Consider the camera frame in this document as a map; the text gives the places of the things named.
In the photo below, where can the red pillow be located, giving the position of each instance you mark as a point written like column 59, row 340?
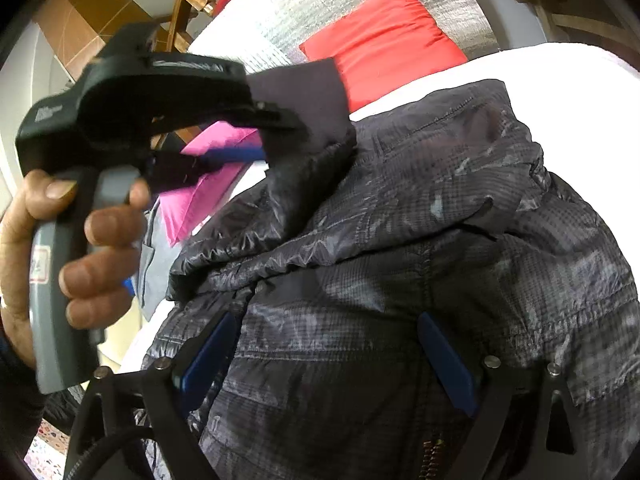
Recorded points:
column 385, row 45

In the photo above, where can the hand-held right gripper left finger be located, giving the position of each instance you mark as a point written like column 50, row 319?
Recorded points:
column 207, row 355

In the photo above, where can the white bed sheet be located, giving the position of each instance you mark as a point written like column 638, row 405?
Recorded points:
column 550, row 70

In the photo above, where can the person's left hand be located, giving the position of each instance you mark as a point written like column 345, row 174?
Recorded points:
column 95, row 270

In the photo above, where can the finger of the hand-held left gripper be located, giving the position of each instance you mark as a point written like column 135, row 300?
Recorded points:
column 230, row 155
column 275, row 117

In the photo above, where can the grey cloth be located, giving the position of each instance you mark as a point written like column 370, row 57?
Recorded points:
column 160, row 270

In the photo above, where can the silver foil mat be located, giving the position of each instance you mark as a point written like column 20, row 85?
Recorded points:
column 310, row 0

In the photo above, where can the pink pillow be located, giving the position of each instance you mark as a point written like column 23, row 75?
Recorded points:
column 212, row 187

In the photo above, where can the dark grey puffer jacket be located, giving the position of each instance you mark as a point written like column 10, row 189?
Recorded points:
column 400, row 235

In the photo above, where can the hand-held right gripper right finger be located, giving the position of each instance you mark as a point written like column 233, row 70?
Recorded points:
column 450, row 365

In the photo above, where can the wooden furniture frame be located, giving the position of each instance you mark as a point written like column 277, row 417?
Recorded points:
column 550, row 0

